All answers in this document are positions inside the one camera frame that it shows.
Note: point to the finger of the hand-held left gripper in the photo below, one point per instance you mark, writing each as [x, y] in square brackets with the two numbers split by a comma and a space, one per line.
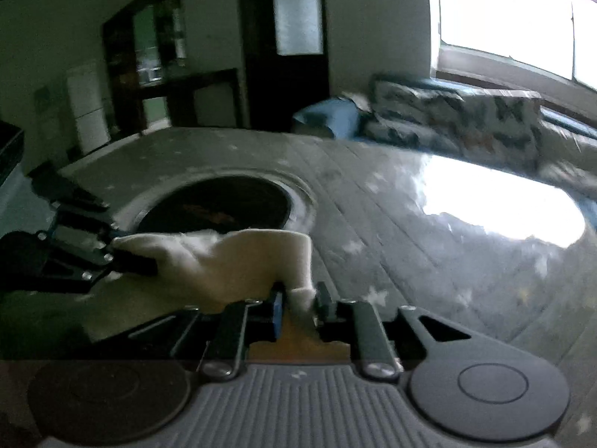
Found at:
[84, 252]
[74, 198]

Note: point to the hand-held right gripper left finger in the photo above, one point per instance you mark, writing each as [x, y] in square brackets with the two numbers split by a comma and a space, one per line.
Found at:
[277, 310]

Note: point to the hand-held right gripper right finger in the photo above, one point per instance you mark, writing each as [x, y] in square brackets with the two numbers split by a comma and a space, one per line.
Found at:
[322, 301]

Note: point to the cream fleece garment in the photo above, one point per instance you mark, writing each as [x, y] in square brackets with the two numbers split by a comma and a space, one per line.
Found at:
[210, 252]

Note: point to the white refrigerator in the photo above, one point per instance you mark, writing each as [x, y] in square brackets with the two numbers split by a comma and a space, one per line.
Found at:
[88, 107]

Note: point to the dark wooden cabinet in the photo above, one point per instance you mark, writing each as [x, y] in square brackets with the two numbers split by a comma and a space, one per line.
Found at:
[126, 102]

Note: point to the round black induction cooktop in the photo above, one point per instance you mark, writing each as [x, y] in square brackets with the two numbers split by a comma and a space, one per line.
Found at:
[210, 200]

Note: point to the blue armrest cover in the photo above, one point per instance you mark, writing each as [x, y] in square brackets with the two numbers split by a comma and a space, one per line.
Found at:
[333, 116]

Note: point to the dark wooden door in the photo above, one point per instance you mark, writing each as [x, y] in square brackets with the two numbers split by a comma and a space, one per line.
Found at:
[284, 88]

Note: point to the beige cushion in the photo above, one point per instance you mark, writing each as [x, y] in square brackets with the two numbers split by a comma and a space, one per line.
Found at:
[569, 154]

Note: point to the teal sofa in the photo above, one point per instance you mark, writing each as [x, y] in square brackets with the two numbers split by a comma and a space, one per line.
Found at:
[564, 119]

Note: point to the window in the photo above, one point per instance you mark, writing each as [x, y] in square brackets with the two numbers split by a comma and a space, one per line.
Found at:
[503, 9]

